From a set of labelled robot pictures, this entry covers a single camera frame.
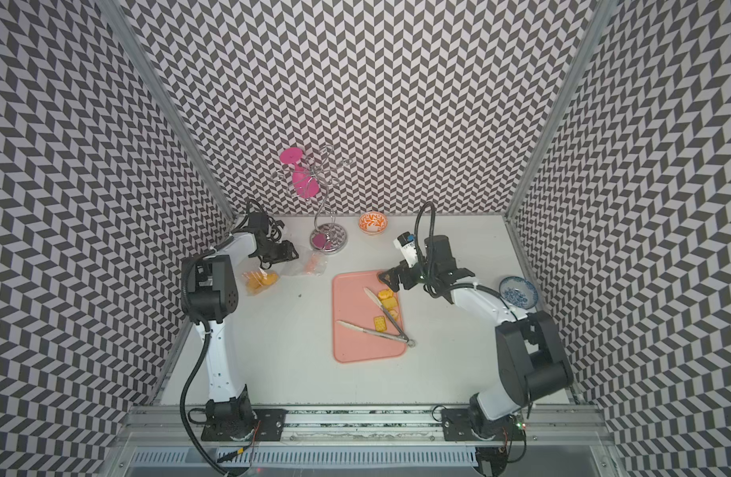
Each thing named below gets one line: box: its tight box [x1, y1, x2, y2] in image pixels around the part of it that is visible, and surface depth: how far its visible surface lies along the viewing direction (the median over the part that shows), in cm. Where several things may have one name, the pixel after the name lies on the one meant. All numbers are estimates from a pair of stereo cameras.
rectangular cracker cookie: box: [373, 316, 387, 333], surface depth 92 cm
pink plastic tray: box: [332, 270, 407, 364], surface depth 92 cm
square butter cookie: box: [381, 296, 399, 310], surface depth 95 cm
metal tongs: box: [335, 287, 417, 348], surface depth 90 cm
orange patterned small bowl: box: [358, 211, 388, 236], surface depth 115 cm
